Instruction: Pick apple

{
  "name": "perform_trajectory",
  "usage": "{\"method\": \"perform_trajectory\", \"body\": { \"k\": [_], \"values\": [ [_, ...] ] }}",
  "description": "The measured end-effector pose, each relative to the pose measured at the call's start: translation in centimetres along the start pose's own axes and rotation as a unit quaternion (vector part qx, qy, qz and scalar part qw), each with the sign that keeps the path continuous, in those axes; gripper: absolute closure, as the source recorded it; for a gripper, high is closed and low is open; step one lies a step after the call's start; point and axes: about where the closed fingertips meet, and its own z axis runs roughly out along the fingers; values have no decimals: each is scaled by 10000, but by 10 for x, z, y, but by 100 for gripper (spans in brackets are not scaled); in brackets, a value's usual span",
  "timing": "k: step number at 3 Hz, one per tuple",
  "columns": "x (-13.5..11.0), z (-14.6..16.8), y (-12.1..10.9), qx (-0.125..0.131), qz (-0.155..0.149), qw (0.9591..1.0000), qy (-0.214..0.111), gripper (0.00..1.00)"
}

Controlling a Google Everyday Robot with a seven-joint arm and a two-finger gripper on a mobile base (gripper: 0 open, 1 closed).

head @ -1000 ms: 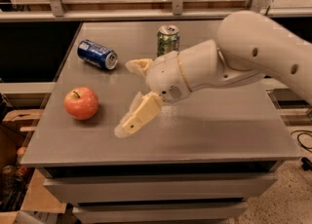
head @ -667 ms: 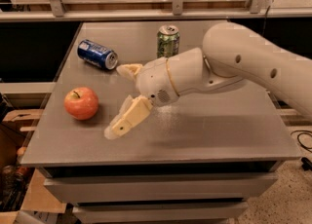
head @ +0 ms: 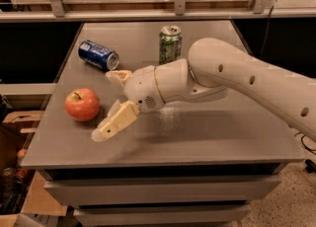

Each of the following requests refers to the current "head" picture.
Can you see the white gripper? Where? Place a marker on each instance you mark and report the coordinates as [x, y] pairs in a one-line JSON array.
[[142, 86]]

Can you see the red apple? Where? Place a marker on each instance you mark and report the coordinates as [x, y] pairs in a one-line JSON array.
[[82, 104]]

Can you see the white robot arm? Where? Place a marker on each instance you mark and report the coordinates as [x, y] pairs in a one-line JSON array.
[[212, 66]]

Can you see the blue soda can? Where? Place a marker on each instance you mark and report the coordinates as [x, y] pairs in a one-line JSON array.
[[98, 55]]

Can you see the green soda can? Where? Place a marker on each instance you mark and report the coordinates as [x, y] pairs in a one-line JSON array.
[[170, 44]]

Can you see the grey drawer cabinet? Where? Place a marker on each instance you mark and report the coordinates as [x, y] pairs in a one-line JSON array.
[[188, 165]]

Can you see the cardboard box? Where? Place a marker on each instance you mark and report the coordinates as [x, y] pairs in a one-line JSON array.
[[30, 205]]

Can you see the metal railing frame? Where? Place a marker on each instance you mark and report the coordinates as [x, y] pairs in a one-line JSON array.
[[121, 10]]

